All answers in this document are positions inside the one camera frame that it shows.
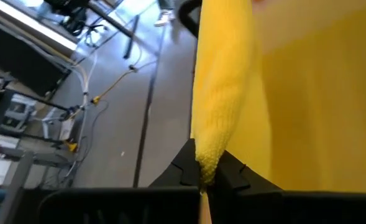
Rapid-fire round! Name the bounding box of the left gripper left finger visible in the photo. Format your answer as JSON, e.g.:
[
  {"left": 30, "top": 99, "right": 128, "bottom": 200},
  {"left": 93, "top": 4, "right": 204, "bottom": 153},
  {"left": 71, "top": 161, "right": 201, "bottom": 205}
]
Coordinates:
[{"left": 38, "top": 139, "right": 201, "bottom": 224}]

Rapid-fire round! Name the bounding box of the black clamp mount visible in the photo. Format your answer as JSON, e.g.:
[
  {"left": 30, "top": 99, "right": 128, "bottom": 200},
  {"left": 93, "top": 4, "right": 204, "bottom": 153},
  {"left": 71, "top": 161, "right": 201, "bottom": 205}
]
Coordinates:
[{"left": 178, "top": 0, "right": 203, "bottom": 39}]

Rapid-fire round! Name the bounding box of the yellow extension cord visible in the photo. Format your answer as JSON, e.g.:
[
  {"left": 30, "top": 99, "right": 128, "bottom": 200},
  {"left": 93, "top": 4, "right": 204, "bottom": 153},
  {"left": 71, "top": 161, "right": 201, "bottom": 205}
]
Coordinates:
[{"left": 91, "top": 65, "right": 139, "bottom": 106}]

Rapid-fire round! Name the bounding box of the yellow microfiber towel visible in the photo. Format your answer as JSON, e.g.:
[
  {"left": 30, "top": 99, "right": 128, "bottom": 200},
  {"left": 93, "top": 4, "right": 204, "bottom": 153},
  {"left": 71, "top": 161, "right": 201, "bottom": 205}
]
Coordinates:
[{"left": 190, "top": 0, "right": 366, "bottom": 194}]

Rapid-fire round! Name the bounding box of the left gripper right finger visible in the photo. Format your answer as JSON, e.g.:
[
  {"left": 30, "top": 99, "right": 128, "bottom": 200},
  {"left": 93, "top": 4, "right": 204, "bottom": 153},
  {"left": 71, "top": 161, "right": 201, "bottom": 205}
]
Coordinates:
[{"left": 206, "top": 151, "right": 366, "bottom": 224}]

